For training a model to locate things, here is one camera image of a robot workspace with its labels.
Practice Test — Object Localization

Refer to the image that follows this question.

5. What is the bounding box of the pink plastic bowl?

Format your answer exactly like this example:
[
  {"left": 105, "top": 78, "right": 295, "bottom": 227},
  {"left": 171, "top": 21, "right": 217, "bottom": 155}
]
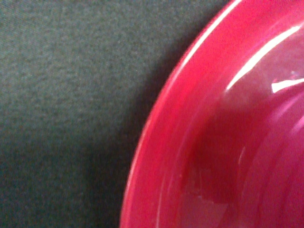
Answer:
[{"left": 120, "top": 0, "right": 304, "bottom": 228}]

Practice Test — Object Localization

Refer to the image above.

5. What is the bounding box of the black tablecloth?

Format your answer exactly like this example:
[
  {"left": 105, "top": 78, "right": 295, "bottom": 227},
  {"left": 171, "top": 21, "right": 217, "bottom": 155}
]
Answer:
[{"left": 0, "top": 0, "right": 227, "bottom": 228}]

